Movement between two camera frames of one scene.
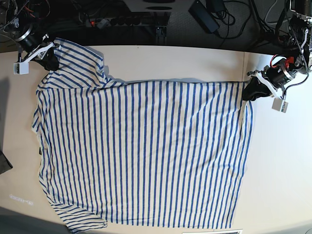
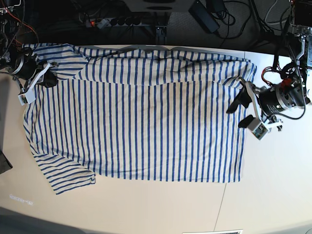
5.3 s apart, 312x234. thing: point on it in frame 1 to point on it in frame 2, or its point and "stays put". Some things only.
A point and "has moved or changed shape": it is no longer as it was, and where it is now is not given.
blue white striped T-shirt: x=154 y=154 has moved or changed shape
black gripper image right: x=278 y=76 to x=279 y=98
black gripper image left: x=30 y=39 to x=28 y=66
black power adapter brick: x=204 y=17 stays put
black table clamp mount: x=161 y=34 stays put
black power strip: x=104 y=22 stays put
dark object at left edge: x=5 y=165 stays put
